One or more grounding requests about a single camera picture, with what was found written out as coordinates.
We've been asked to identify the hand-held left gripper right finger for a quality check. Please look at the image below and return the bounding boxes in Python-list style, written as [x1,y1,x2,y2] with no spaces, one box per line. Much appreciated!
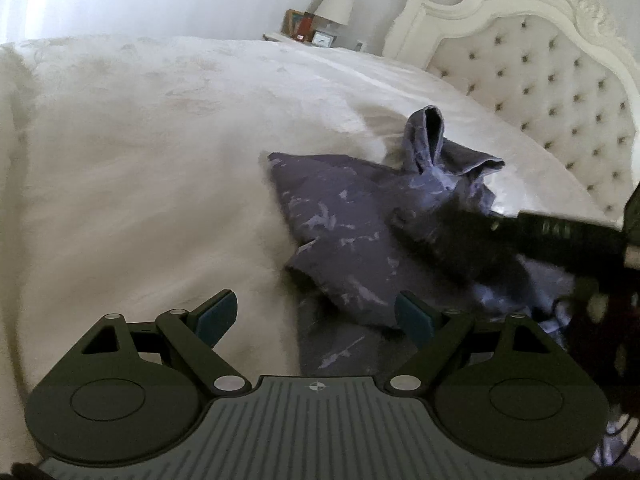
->
[384,291,562,395]

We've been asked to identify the white table lamp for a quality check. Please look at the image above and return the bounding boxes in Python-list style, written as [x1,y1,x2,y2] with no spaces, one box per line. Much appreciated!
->
[313,0,357,40]

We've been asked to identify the wooden picture frame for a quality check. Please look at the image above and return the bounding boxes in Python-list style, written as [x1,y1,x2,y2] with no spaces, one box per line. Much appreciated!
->
[282,8,319,41]

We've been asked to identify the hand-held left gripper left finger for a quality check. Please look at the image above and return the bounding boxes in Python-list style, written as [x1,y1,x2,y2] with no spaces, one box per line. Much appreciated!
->
[81,289,252,396]

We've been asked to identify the white tufted headboard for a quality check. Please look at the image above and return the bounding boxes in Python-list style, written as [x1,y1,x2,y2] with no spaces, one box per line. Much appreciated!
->
[382,0,640,228]

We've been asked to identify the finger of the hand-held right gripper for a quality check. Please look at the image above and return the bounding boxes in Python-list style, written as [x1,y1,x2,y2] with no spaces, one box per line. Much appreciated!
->
[392,207,523,263]

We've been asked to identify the white nightstand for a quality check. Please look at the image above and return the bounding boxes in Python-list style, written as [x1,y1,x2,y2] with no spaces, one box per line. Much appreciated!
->
[263,31,370,54]

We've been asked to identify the purple printed garment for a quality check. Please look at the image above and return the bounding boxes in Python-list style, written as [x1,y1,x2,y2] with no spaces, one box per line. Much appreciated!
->
[260,105,603,377]

